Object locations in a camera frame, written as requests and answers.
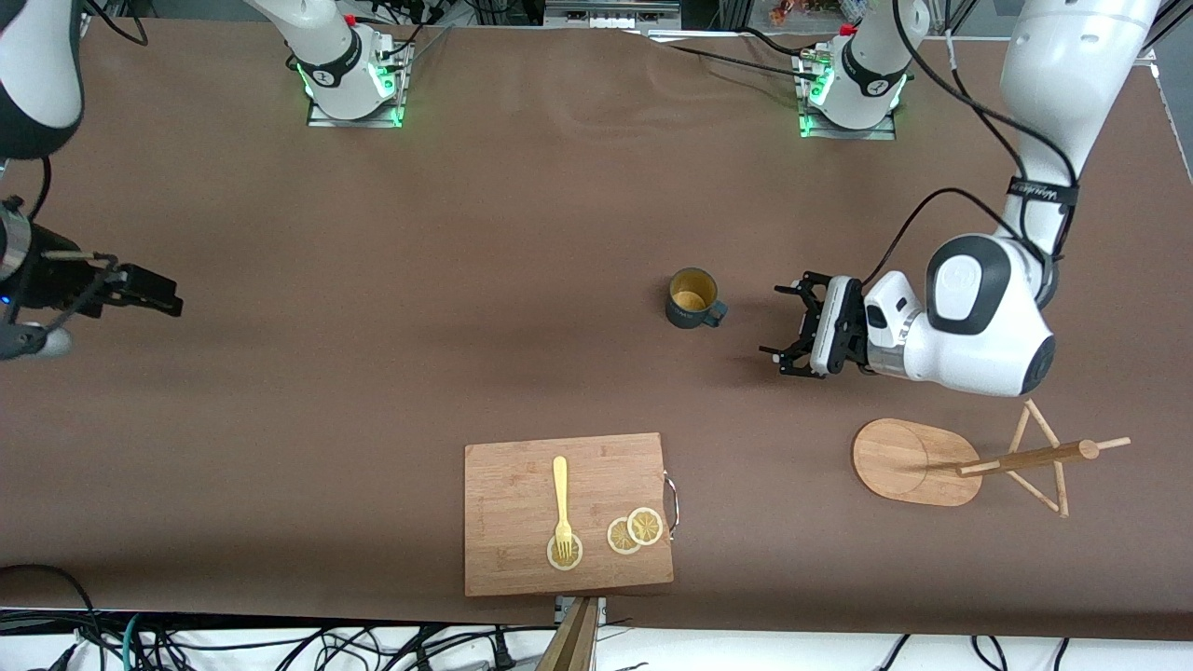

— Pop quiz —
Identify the teal cup yellow inside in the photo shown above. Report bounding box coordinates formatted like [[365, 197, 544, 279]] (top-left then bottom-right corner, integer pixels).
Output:
[[665, 267, 729, 331]]

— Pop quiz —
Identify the wooden cup rack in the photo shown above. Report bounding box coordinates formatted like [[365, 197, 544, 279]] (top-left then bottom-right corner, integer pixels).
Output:
[[852, 398, 1132, 519]]

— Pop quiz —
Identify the yellow plastic fork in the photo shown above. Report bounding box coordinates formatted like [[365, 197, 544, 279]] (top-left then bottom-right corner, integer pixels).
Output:
[[552, 455, 575, 563]]

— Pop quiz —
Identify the wooden cutting board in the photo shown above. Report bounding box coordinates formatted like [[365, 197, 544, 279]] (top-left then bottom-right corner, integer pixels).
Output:
[[463, 431, 679, 598]]

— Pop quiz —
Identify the table cover mat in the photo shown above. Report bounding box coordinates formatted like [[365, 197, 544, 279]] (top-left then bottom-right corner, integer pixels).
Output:
[[0, 19, 1193, 644]]

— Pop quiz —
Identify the grey power strip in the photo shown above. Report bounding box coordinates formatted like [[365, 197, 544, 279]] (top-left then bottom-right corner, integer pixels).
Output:
[[545, 0, 681, 29]]

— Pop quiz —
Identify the wooden beam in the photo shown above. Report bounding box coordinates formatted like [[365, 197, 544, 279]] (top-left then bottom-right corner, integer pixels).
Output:
[[536, 596, 599, 671]]

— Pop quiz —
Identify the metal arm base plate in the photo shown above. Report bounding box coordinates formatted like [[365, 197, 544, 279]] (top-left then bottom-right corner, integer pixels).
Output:
[[797, 51, 898, 141], [306, 37, 408, 130]]

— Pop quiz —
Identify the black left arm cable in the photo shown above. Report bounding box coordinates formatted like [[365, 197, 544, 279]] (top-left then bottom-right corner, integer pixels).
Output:
[[862, 0, 1082, 285]]

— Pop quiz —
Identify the black cable on mat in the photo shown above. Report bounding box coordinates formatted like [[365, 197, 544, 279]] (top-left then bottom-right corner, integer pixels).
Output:
[[643, 28, 821, 85]]

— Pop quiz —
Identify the black looped floor cable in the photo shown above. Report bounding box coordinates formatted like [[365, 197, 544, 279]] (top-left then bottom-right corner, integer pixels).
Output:
[[0, 563, 103, 671]]

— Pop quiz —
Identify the metal bracket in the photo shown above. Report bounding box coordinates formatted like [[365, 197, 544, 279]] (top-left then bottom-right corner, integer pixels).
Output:
[[555, 596, 608, 627]]

